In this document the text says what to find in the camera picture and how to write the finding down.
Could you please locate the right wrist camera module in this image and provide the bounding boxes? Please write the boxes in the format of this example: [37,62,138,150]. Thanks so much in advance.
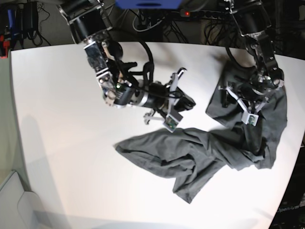
[163,113,183,133]

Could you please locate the red black object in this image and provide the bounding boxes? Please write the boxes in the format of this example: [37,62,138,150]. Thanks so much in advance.
[0,34,10,58]

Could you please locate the black power strip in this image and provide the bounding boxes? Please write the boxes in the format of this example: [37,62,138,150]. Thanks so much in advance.
[180,9,230,20]

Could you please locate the blue box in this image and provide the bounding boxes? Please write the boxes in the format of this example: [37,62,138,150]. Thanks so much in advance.
[115,0,182,9]

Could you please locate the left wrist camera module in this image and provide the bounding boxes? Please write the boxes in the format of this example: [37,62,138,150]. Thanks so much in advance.
[241,111,259,126]

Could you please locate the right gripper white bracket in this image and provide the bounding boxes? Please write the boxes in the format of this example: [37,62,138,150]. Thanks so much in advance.
[142,68,196,125]

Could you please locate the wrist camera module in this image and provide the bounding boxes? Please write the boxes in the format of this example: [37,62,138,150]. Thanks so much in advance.
[241,111,259,126]
[163,113,183,133]

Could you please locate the dark grey t-shirt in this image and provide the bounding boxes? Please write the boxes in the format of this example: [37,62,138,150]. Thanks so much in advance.
[115,62,287,203]

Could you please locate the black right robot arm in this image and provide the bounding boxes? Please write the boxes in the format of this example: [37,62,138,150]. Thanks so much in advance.
[57,0,196,133]

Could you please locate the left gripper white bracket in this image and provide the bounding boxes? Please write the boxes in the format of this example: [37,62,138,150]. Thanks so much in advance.
[218,82,274,126]

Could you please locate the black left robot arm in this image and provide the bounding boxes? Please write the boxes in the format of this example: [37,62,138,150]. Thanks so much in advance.
[218,0,284,126]

